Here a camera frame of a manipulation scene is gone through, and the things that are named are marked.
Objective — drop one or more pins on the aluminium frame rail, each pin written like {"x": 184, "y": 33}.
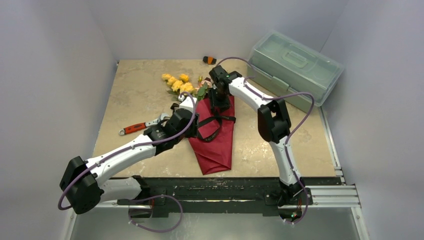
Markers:
{"x": 334, "y": 213}

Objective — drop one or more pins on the silver adjustable wrench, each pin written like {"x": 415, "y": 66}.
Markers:
{"x": 143, "y": 125}

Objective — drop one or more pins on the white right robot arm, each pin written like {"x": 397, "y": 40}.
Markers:
{"x": 273, "y": 124}

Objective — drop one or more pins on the yellow fake flower stem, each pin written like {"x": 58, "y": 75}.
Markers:
{"x": 179, "y": 85}

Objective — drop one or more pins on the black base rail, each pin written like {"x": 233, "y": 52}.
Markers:
{"x": 161, "y": 196}

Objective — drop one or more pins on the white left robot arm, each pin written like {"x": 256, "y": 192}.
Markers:
{"x": 86, "y": 183}

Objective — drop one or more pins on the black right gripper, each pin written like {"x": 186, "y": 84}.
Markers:
{"x": 219, "y": 101}

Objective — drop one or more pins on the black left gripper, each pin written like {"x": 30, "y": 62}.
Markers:
{"x": 192, "y": 133}

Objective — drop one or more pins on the small orange black object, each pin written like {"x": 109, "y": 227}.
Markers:
{"x": 209, "y": 60}

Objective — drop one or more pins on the dark red wrapping paper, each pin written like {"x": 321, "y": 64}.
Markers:
{"x": 213, "y": 148}

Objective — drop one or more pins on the green plastic toolbox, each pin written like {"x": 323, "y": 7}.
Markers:
{"x": 284, "y": 66}

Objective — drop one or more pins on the peach fake rose stem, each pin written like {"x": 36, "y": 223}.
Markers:
{"x": 204, "y": 84}

